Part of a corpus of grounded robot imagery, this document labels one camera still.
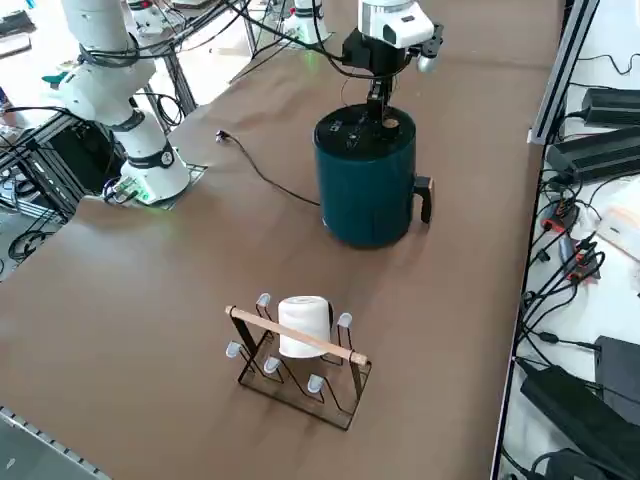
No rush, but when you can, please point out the green air fryer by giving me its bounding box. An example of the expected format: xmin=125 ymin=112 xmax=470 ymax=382
xmin=312 ymin=103 xmax=435 ymax=250

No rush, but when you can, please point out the black air fryer power cord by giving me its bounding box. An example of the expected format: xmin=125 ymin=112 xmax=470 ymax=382
xmin=214 ymin=128 xmax=322 ymax=207

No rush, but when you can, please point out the white packet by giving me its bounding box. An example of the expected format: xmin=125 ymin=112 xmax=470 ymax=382
xmin=594 ymin=205 xmax=640 ymax=262

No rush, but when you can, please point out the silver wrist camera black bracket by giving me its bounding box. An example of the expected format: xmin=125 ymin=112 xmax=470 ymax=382
xmin=408 ymin=22 xmax=445 ymax=75

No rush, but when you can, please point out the black wire cup rack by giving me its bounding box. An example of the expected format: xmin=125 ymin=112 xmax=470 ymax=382
xmin=223 ymin=292 xmax=374 ymax=431

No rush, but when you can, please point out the black power brick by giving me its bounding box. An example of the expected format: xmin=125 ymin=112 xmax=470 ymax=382
xmin=581 ymin=87 xmax=640 ymax=127
xmin=593 ymin=335 xmax=640 ymax=426
xmin=519 ymin=364 xmax=640 ymax=480
xmin=544 ymin=126 xmax=640 ymax=184

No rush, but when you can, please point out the black computer case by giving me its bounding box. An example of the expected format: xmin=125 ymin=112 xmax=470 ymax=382
xmin=47 ymin=119 xmax=126 ymax=201

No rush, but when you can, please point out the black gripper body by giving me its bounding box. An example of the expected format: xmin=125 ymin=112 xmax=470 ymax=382
xmin=341 ymin=28 xmax=417 ymax=81

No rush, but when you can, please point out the orange black connector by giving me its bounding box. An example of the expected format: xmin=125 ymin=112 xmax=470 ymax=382
xmin=567 ymin=239 xmax=606 ymax=286
xmin=543 ymin=198 xmax=581 ymax=234

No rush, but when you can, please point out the aluminium frame post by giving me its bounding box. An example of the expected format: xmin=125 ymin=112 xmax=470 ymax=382
xmin=527 ymin=0 xmax=601 ymax=146

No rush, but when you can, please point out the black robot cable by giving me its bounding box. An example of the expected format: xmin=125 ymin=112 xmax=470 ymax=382
xmin=219 ymin=0 xmax=351 ymax=79

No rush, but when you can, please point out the aluminium frame strut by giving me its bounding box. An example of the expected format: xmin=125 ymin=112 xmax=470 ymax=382
xmin=238 ymin=0 xmax=262 ymax=57
xmin=158 ymin=42 xmax=199 ymax=119

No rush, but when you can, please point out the white cup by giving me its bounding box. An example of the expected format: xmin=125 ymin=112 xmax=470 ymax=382
xmin=277 ymin=294 xmax=335 ymax=361

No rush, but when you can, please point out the white device with red button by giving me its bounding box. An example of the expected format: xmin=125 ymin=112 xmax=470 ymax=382
xmin=127 ymin=0 xmax=170 ymax=42

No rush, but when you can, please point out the aluminium edge rail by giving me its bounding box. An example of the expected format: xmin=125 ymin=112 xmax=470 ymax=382
xmin=0 ymin=403 xmax=110 ymax=480

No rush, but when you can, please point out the black cable with ferrite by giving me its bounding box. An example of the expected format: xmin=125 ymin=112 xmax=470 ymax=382
xmin=517 ymin=324 xmax=604 ymax=354

